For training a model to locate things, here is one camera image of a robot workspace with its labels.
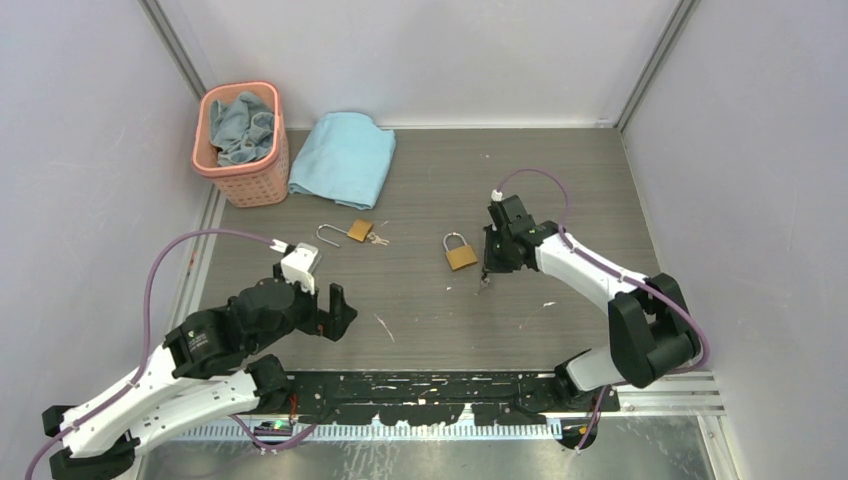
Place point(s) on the small silver key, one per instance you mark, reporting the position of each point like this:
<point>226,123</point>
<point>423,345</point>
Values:
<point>375,239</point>

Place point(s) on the small keys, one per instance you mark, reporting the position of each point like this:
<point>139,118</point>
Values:
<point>484,282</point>

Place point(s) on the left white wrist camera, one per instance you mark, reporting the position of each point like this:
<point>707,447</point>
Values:
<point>298,267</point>

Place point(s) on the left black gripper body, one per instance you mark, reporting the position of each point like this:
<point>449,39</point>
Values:
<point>307,315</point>

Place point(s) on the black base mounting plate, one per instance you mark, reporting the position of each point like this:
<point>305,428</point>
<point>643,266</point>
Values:
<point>426,398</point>

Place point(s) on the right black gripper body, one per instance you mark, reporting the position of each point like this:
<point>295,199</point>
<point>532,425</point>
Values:
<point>497,256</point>

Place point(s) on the brass padlock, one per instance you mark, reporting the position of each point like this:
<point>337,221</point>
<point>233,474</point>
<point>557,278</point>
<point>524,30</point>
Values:
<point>358,231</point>
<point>459,257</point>

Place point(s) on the grey-blue cloth in basket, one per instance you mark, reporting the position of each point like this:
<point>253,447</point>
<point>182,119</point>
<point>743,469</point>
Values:
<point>242,131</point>

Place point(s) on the pink plastic laundry basket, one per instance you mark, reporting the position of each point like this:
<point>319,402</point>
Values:
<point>259,183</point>

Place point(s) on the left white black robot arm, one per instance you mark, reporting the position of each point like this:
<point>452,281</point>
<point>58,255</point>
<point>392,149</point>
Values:
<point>211,365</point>

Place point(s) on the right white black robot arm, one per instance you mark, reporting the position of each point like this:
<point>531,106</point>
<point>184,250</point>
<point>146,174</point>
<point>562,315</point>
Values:
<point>650,332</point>

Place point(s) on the light blue folded towel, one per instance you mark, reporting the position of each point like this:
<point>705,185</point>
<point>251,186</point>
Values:
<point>346,158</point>

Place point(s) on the aluminium rail frame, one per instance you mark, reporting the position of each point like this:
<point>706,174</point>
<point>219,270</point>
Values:
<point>459,424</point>

